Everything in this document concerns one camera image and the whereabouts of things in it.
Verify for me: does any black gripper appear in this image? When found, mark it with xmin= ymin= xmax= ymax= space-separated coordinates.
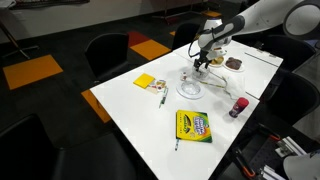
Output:
xmin=194 ymin=50 xmax=211 ymax=72

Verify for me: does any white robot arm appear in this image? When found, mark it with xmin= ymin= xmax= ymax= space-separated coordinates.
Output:
xmin=194 ymin=0 xmax=320 ymax=71

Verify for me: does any crayola marker box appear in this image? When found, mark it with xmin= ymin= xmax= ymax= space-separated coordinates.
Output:
xmin=176 ymin=110 xmax=212 ymax=143

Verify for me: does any cut glass bowl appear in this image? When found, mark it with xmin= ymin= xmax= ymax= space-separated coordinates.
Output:
xmin=191 ymin=67 xmax=210 ymax=80

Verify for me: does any plate of yellow pastries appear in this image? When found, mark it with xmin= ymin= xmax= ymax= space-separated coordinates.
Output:
xmin=210 ymin=56 xmax=224 ymax=67

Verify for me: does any yellow pencil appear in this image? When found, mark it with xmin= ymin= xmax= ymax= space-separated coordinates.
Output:
xmin=199 ymin=81 xmax=225 ymax=89

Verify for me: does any white plate with glass lid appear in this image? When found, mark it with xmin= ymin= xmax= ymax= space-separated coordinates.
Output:
xmin=176 ymin=80 xmax=205 ymax=100

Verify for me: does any plate of brown pastry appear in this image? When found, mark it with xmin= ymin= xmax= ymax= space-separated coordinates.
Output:
xmin=223 ymin=57 xmax=244 ymax=72

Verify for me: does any black chair back centre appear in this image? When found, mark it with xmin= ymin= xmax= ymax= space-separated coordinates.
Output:
xmin=172 ymin=23 xmax=200 ymax=50

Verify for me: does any black chair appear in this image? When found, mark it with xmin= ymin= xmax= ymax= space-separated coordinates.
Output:
xmin=172 ymin=23 xmax=200 ymax=50
xmin=85 ymin=33 xmax=137 ymax=83
xmin=265 ymin=73 xmax=320 ymax=125

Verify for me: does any crumpled white tissue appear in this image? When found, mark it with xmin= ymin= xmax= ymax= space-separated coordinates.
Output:
xmin=222 ymin=76 xmax=245 ymax=100

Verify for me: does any green marker pen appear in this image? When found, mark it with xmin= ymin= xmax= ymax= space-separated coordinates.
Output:
xmin=159 ymin=87 xmax=169 ymax=108

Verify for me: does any red lidded jar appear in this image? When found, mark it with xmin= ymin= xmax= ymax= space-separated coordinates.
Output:
xmin=229 ymin=97 xmax=249 ymax=118

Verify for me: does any yellow sticky note pad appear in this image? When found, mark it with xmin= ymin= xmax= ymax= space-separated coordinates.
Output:
xmin=134 ymin=73 xmax=154 ymax=89

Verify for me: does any black chair left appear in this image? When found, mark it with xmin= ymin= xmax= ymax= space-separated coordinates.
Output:
xmin=85 ymin=33 xmax=137 ymax=83

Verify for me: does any black chair right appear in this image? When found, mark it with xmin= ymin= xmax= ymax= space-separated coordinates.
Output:
xmin=265 ymin=73 xmax=320 ymax=125

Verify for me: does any black orange tool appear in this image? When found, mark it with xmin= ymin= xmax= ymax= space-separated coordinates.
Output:
xmin=234 ymin=148 xmax=256 ymax=179

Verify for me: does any black chair foreground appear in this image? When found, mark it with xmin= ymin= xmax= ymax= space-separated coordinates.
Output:
xmin=0 ymin=114 xmax=137 ymax=180

